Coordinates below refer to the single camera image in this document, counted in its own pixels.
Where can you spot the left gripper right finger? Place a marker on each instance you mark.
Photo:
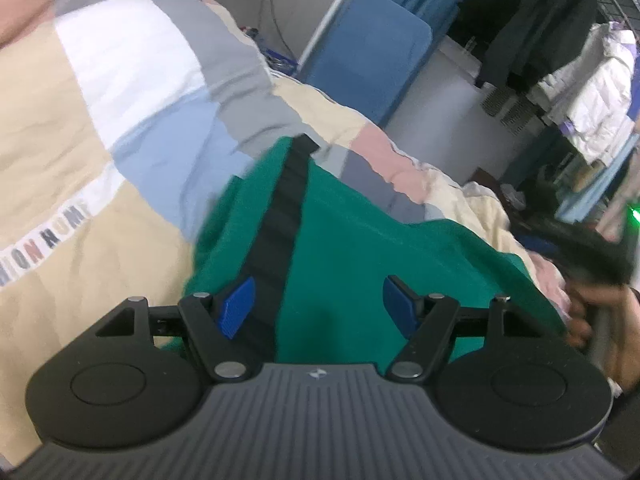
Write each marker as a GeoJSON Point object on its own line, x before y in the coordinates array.
{"type": "Point", "coordinates": [427, 324]}

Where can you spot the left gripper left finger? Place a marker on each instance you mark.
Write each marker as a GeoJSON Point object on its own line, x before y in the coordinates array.
{"type": "Point", "coordinates": [212, 322]}

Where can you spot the green hooded sweatshirt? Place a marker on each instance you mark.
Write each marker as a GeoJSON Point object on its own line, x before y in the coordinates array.
{"type": "Point", "coordinates": [319, 253]}

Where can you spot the light blue hanging garment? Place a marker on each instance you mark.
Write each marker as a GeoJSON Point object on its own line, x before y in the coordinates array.
{"type": "Point", "coordinates": [575, 207]}

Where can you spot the patchwork pastel bed quilt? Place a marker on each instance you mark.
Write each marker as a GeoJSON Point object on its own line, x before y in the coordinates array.
{"type": "Point", "coordinates": [122, 122]}

